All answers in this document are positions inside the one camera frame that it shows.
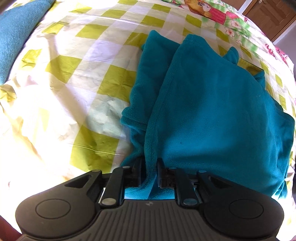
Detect checkered floral bed quilt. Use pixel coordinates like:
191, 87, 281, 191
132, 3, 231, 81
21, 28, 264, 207
1, 1, 295, 227

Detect teal fleece zip pullover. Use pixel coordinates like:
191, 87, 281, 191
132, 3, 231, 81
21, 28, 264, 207
121, 31, 295, 199

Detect blue folded towel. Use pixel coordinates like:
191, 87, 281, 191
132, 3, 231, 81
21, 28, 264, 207
1, 1, 53, 85

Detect wooden door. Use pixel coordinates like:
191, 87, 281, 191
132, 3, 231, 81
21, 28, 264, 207
242, 0, 295, 42

